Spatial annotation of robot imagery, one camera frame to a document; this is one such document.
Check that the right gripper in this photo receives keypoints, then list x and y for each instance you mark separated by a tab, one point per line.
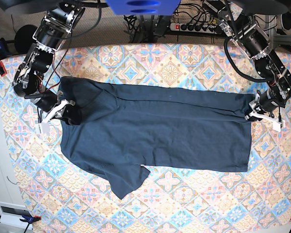
55	108

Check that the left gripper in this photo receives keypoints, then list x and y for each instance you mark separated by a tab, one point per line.
266	106

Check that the dark blue t-shirt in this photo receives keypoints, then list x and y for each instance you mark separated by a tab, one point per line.
127	128

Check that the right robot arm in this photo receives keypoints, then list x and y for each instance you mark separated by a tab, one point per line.
56	27

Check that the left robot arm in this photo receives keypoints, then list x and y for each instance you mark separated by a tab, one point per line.
245	32

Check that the patterned tablecloth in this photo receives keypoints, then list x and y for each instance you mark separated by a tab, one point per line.
171	200

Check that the black round stool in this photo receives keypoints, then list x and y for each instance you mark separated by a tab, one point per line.
24	38

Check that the blue orange clamp lower left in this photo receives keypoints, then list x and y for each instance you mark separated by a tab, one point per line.
26	219

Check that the white power strip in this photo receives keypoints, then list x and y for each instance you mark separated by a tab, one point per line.
198	28

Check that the white floor vent panel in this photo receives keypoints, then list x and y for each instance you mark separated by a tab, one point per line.
13	209

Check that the aluminium frame post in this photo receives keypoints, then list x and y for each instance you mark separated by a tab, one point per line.
270	28

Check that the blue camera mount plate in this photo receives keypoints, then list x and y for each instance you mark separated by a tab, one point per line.
143	7

